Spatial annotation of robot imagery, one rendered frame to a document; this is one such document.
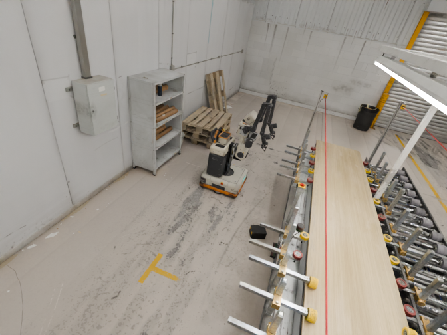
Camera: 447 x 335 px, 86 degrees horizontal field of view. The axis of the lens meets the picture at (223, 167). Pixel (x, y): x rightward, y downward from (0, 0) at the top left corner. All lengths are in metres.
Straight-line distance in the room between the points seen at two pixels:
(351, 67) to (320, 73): 0.94
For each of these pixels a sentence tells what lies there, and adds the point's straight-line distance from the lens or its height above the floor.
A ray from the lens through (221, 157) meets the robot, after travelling 3.63.
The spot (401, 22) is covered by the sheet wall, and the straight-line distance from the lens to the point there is 9.48.
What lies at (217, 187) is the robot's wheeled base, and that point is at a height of 0.14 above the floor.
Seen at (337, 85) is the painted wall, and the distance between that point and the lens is 9.42.
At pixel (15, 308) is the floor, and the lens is 3.15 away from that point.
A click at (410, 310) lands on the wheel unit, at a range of 2.44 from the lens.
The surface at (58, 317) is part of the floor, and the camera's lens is 2.96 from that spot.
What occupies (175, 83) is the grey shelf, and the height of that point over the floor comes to 1.35.
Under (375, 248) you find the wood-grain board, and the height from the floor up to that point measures 0.90.
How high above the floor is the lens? 2.51
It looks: 33 degrees down
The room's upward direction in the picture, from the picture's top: 10 degrees clockwise
